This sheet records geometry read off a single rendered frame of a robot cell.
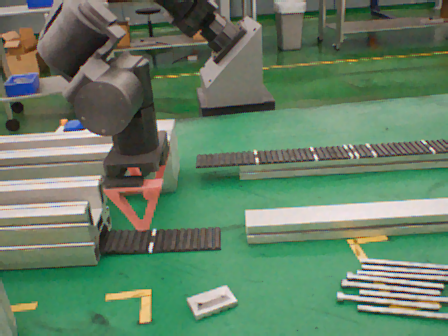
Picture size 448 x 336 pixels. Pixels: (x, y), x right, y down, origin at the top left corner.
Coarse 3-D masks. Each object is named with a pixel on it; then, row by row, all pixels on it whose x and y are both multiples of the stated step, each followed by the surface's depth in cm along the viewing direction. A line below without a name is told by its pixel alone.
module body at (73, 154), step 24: (0, 144) 78; (24, 144) 78; (48, 144) 78; (72, 144) 78; (96, 144) 79; (0, 168) 73; (24, 168) 72; (48, 168) 73; (72, 168) 73; (96, 168) 73
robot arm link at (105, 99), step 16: (96, 0) 49; (96, 16) 47; (112, 16) 49; (112, 32) 48; (112, 48) 50; (96, 64) 45; (80, 80) 42; (96, 80) 42; (112, 80) 43; (128, 80) 45; (64, 96) 43; (80, 96) 43; (96, 96) 43; (112, 96) 43; (128, 96) 43; (80, 112) 44; (96, 112) 43; (112, 112) 43; (128, 112) 43; (96, 128) 44; (112, 128) 44
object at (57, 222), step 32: (0, 192) 61; (32, 192) 61; (64, 192) 61; (96, 192) 61; (0, 224) 55; (32, 224) 55; (64, 224) 56; (96, 224) 59; (0, 256) 57; (32, 256) 57; (64, 256) 57; (96, 256) 59
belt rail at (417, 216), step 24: (264, 216) 61; (288, 216) 60; (312, 216) 60; (336, 216) 60; (360, 216) 59; (384, 216) 59; (408, 216) 59; (432, 216) 59; (264, 240) 60; (288, 240) 60
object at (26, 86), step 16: (32, 0) 322; (48, 0) 325; (0, 16) 308; (0, 48) 361; (0, 80) 325; (16, 80) 341; (32, 80) 334; (48, 80) 374; (64, 80) 370; (16, 96) 335; (32, 96) 336; (48, 96) 340; (16, 112) 385; (16, 128) 343
